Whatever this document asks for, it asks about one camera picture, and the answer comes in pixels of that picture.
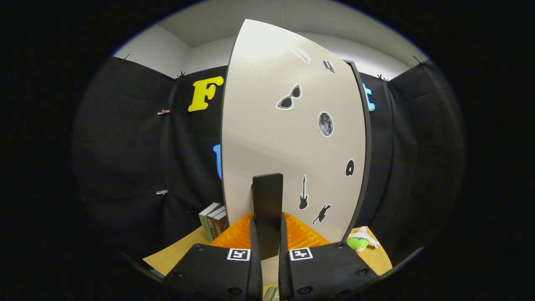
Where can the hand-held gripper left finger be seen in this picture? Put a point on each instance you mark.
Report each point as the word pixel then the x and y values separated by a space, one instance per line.
pixel 256 267

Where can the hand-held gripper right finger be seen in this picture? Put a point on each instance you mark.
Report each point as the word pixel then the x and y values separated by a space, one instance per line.
pixel 284 271

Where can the green oval dish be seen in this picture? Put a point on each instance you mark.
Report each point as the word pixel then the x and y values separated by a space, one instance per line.
pixel 271 294

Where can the beige cabinet door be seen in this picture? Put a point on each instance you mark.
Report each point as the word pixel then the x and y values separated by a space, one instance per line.
pixel 259 125

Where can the green book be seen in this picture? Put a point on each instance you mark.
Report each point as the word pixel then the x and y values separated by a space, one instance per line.
pixel 205 221

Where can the pink and green plush toy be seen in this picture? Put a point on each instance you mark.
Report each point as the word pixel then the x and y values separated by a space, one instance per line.
pixel 358 242

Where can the grey cabinet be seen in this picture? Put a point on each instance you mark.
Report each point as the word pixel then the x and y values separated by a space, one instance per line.
pixel 369 138

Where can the black backdrop cloth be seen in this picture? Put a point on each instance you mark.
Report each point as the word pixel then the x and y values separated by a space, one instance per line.
pixel 121 167

